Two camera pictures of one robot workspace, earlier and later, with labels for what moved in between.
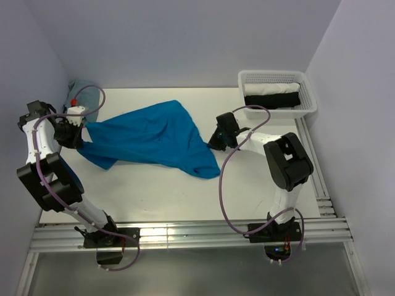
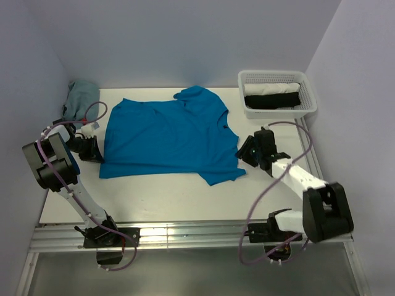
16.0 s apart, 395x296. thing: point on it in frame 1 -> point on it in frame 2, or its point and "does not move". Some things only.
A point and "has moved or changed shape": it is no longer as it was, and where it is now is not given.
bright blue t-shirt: x=160 y=134 has moved or changed shape
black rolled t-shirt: x=274 y=102 does not move
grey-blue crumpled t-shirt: x=84 y=94 does not move
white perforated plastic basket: x=308 y=103 does not move
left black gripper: x=76 y=139 -> x=94 y=155
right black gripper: x=213 y=142 -> x=244 y=152
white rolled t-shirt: x=267 y=88 does not move
